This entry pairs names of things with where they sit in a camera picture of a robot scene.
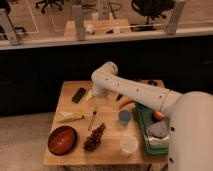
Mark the blue cup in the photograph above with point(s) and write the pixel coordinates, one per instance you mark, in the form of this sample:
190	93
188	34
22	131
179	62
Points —
124	117

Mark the green plastic tray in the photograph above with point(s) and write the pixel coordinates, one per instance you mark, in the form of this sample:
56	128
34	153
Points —
152	145

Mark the dark red wooden bowl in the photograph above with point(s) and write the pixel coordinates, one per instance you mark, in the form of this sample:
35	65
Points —
62	140

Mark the black office chair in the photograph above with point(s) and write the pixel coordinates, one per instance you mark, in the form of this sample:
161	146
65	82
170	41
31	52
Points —
152	9

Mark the grey cloth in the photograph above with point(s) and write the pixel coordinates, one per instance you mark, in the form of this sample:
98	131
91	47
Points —
158	129

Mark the cream wedge block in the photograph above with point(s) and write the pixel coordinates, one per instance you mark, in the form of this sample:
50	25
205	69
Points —
69	116

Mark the orange carrot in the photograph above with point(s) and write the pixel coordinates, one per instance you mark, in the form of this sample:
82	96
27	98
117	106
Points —
125	102

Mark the small dark jar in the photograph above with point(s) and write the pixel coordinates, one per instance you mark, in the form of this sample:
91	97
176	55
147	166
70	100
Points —
152	82

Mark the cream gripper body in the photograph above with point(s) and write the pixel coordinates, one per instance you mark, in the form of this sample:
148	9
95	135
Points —
89	96

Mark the orange apple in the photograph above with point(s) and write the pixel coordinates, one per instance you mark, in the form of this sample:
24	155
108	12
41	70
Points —
158	115

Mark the brown grape bunch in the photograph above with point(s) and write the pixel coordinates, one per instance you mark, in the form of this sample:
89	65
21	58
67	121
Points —
94	140

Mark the black rectangular block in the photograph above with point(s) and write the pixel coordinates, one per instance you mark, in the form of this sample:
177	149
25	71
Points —
78	95

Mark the clear plastic cup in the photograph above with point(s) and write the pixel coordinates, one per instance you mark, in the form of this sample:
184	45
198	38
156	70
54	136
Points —
128	145

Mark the black handled knife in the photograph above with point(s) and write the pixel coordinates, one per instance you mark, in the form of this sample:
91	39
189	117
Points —
119	97

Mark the wooden table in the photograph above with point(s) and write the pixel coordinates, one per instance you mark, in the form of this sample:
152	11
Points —
108	152

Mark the black office chair base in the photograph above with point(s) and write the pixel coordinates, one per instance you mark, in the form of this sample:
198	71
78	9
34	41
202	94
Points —
45	3

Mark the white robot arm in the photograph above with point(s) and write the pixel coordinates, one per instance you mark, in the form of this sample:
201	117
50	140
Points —
190	115

